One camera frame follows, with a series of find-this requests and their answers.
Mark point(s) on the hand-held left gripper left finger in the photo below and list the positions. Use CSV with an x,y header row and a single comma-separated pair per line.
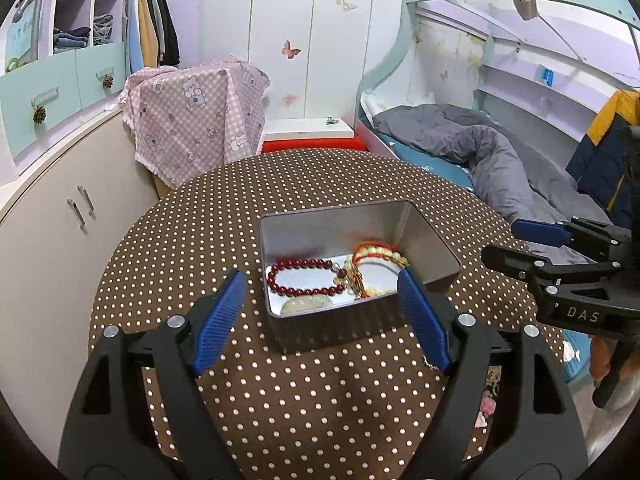
x,y
220,320

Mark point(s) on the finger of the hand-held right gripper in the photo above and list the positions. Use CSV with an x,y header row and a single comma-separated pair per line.
x,y
510,259
537,232

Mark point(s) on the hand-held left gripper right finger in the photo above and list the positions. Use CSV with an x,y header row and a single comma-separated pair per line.
x,y
425,320

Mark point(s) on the pale jade pendant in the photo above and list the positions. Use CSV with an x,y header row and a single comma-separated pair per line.
x,y
305,305

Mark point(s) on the silver metal tin box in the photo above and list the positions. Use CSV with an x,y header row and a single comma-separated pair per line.
x,y
325,230

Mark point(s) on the person's right hand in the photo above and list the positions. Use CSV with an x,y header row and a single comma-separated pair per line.
x,y
597,357

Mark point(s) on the grey duvet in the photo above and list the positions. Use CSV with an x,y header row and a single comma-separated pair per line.
x,y
500,160

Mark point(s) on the navy and yellow jacket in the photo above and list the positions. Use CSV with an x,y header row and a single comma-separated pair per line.
x,y
600,165

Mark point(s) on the brown polka dot tablecloth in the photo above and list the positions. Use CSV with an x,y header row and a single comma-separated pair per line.
x,y
200,220

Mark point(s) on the pink flower brooch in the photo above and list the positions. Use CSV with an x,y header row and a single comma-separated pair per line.
x,y
486,405

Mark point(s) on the small blue box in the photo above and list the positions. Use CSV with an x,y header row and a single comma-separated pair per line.
x,y
547,75

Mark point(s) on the low white cabinet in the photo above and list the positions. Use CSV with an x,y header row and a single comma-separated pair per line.
x,y
50,240

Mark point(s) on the white pillow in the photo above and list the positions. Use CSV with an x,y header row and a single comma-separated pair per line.
x,y
390,105

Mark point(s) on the red storage box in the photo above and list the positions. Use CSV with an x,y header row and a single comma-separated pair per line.
x,y
310,146

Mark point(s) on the white board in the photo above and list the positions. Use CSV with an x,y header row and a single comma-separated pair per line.
x,y
300,127

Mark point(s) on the pink bear print cloth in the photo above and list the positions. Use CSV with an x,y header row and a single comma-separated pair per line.
x,y
195,110

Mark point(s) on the pine cone drawer ornament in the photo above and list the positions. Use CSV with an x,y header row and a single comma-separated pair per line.
x,y
108,82
39,115

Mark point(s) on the pink butterfly sticker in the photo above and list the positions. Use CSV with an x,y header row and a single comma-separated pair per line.
x,y
291,50

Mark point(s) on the teal drawer unit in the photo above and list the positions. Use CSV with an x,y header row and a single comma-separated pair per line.
x,y
55,80

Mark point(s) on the hanging dark jackets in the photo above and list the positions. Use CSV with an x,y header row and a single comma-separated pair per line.
x,y
167,30

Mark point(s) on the hanging light blue shirt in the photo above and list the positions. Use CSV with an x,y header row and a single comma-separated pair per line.
x,y
132,35

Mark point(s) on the hanging yellow shirt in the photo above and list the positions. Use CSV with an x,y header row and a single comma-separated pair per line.
x,y
149,30

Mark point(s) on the pale butterfly sticker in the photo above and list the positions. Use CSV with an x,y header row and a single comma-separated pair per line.
x,y
346,2

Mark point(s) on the folded grey clothes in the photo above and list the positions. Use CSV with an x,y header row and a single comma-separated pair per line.
x,y
102,30

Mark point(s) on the folded blue jeans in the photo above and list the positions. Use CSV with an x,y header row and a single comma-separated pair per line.
x,y
70,40

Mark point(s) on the white wardrobe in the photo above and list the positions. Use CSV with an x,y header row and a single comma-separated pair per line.
x,y
300,10

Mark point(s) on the white cube shelf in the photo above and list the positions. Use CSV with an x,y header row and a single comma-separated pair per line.
x,y
107,2

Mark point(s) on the green printed board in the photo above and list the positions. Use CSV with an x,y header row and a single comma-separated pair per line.
x,y
20,40

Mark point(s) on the white wall shelves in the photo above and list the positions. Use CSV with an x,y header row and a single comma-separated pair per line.
x,y
530,95

